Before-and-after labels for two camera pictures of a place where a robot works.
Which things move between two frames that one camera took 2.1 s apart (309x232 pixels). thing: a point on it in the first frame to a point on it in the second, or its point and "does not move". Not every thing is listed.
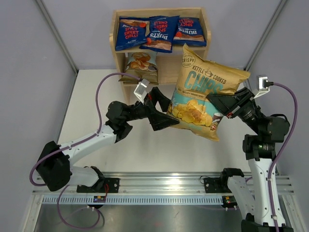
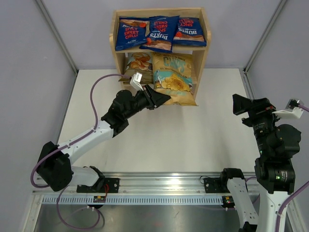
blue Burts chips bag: (131, 32) does not move
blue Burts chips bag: (160, 35) does not move
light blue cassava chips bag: (143, 65) does not move
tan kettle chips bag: (189, 104) to (174, 75)
